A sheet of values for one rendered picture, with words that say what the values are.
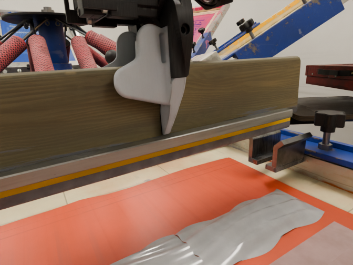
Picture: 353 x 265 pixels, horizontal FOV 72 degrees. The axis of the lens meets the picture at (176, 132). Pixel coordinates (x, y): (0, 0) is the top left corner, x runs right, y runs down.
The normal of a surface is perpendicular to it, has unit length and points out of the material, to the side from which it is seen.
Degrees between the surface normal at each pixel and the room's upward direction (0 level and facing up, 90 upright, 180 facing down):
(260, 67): 89
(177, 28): 102
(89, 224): 0
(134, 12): 90
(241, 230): 26
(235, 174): 0
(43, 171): 89
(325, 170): 90
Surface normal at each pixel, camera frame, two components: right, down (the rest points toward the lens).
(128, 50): 0.46, 0.32
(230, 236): 0.36, -0.71
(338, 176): -0.85, 0.18
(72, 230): -0.04, -0.96
